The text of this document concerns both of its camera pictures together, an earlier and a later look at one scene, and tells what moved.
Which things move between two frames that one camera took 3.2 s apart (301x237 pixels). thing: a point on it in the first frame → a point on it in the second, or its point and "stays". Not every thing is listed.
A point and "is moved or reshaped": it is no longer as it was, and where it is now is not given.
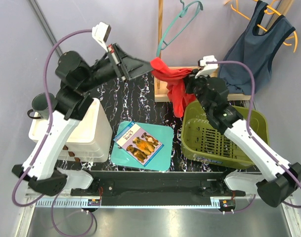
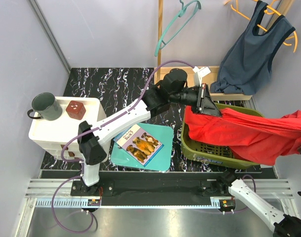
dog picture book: x=138 y=143 stays
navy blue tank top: x=258 y=51 stays
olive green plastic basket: x=202 y=143 stays
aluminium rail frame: x=60 y=216 stays
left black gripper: x=130 y=67 → x=203 y=98
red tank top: x=179 y=95 is moved or reshaped
